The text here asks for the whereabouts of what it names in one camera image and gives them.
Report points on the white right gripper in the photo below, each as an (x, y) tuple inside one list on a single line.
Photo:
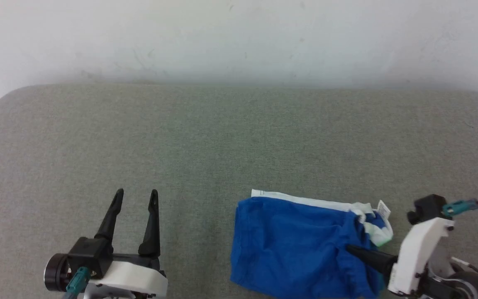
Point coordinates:
[(417, 257)]

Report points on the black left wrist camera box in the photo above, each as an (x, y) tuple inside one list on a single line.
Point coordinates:
[(89, 255)]

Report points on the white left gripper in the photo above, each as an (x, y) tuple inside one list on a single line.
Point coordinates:
[(135, 278)]

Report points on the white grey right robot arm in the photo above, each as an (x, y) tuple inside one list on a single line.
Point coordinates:
[(465, 286)]

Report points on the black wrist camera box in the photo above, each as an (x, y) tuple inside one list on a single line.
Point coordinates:
[(428, 207), (89, 255)]

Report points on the blue shorts white waistband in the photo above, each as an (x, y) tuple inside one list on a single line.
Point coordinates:
[(284, 245)]

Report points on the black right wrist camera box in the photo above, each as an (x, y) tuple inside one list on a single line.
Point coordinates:
[(428, 207)]

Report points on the grey fabric sofa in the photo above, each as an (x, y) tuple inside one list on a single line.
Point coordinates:
[(222, 145)]

